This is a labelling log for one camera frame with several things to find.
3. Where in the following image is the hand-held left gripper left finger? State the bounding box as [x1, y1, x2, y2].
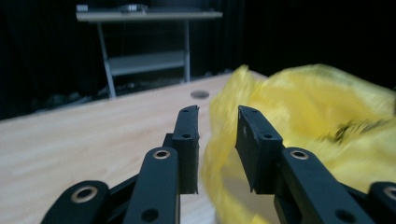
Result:
[163, 105, 201, 195]

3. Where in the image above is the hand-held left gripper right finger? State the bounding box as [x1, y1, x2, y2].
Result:
[234, 105, 285, 196]

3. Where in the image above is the yellow plastic bag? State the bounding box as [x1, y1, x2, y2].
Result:
[200, 63, 396, 224]

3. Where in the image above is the grey table grommet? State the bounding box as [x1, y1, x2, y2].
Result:
[190, 90, 210, 100]

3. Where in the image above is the grey flat device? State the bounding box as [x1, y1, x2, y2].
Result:
[119, 3, 149, 14]

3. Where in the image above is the white metal desk frame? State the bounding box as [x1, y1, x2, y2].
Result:
[76, 4, 224, 100]

